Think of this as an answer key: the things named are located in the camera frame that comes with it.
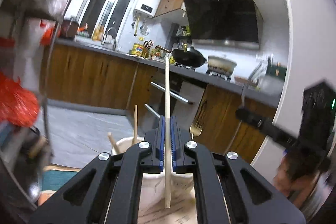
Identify printed patterned table mat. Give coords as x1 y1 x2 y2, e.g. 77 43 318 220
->
38 165 197 223

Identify dark rice cooker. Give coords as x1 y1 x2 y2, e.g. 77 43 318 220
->
60 16 79 40

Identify gold metal fork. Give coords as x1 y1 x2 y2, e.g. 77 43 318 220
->
189 117 205 139

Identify white gas water heater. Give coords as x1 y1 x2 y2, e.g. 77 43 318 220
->
134 0 161 18

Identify black wok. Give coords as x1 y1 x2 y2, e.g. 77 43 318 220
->
171 44 207 68

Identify red plastic bag hanging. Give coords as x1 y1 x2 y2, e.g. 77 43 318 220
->
39 19 56 46

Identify wooden base cabinets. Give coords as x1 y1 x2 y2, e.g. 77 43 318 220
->
40 45 265 162

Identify white ceramic casserole pot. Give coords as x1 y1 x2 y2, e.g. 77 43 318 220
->
207 56 237 76

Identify wooden chopstick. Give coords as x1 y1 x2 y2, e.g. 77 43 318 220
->
164 57 172 209
132 105 138 145
108 132 121 154

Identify white ceramic double utensil holder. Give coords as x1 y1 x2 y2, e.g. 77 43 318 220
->
111 136 195 212

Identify built-in steel oven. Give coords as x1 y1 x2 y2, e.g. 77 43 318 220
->
141 69 207 132

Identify stainless steel shelving rack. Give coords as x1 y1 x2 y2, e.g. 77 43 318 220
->
1 0 72 207

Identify grey countertop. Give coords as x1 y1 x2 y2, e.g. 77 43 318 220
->
55 38 280 108

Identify kitchen window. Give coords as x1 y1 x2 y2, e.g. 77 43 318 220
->
77 0 131 39

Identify red plastic bag lower shelf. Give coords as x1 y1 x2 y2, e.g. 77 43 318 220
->
0 72 39 127

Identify person right hand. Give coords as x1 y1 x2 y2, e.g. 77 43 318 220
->
273 151 320 209

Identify black range hood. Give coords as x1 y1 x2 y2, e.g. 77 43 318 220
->
183 0 263 50

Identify yellow tin can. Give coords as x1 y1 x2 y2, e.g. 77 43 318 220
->
131 43 144 56

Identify chrome sink faucet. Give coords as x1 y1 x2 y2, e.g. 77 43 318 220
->
101 27 117 51

